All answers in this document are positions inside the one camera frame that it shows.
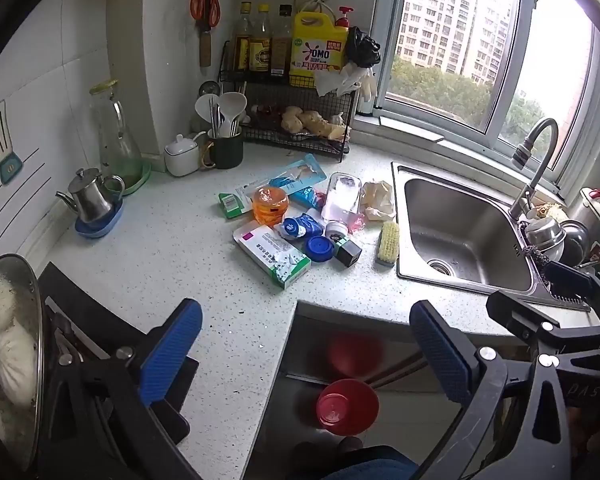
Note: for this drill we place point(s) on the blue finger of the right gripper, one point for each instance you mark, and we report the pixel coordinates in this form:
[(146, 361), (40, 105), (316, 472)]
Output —
[(566, 282)]

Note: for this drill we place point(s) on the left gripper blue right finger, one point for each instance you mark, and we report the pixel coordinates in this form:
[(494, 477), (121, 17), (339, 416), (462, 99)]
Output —
[(447, 351)]

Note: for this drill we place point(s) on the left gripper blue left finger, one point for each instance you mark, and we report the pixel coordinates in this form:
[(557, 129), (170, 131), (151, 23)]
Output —
[(164, 350)]

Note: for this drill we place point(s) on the yellow scrub brush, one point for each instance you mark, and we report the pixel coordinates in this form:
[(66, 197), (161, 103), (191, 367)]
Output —
[(388, 244)]

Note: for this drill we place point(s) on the black small box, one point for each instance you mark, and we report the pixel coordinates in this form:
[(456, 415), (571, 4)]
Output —
[(347, 252)]

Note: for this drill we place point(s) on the white green medicine box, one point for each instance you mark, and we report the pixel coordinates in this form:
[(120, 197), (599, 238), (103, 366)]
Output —
[(283, 262)]

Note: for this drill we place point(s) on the orange plastic jar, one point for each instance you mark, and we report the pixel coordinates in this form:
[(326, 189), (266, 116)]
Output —
[(269, 205)]

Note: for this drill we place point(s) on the blue toothbrush blister pack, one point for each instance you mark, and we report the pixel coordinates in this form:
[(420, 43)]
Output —
[(293, 178)]

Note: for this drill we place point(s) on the clear plastic bottle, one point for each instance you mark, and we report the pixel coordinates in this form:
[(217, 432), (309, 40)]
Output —
[(341, 202)]

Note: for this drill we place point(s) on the blue plastic bag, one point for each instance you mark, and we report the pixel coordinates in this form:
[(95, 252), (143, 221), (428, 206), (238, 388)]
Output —
[(309, 198)]

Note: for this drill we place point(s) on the red trash bucket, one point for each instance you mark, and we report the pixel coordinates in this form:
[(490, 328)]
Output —
[(347, 407)]

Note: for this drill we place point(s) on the black steel wool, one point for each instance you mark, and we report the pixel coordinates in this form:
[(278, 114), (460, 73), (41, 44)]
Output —
[(537, 257)]

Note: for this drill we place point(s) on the steel bowl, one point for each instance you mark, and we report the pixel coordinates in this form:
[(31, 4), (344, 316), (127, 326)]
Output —
[(547, 236)]

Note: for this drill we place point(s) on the white rice cooker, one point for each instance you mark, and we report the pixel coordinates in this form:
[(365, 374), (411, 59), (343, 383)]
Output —
[(589, 213)]

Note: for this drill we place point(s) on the stainless steel sink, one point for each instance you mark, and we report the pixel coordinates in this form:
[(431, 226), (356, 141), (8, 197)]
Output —
[(454, 236)]

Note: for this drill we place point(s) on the blue saucer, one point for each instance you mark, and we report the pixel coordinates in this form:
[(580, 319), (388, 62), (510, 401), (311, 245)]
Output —
[(99, 228)]

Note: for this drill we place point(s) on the white small jar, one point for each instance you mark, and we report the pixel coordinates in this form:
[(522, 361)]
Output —
[(336, 231)]

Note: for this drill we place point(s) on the cream rubber gloves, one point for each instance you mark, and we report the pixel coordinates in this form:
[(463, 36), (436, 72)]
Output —
[(376, 201)]

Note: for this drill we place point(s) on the steel teapot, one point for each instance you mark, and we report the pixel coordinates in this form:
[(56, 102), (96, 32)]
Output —
[(91, 195)]

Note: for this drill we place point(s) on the green tray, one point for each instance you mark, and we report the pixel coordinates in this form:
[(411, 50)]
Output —
[(133, 172)]

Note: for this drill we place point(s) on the glass carafe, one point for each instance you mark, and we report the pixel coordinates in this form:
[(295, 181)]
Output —
[(114, 137)]

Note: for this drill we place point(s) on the dark green utensil mug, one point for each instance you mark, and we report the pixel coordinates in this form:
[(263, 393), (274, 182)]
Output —
[(222, 153)]

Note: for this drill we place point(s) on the white spatula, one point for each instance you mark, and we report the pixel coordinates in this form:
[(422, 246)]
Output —
[(208, 108)]

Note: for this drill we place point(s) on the white ladle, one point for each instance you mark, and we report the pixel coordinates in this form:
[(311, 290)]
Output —
[(231, 106)]

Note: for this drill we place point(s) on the ginger root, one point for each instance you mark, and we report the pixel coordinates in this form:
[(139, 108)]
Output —
[(305, 123)]

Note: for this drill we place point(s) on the black plastic bag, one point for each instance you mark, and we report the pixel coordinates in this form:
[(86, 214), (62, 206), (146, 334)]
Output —
[(362, 49)]

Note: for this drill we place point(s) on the dark sauce bottle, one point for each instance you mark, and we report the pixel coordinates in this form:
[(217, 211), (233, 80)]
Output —
[(281, 42)]

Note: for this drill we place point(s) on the oil bottle left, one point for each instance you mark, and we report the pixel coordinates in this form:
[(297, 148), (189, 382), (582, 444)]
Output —
[(242, 38)]

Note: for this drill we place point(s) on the sauce bottle middle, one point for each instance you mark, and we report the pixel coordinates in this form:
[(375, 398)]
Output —
[(260, 41)]

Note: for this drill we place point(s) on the yellow detergent jug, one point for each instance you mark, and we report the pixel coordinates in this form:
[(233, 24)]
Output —
[(317, 46)]

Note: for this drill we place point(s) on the black wire rack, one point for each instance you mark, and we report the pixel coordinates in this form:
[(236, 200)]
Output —
[(268, 97)]

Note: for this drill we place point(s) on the orange handled scissors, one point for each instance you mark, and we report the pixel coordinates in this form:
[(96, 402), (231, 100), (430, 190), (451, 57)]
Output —
[(206, 14)]

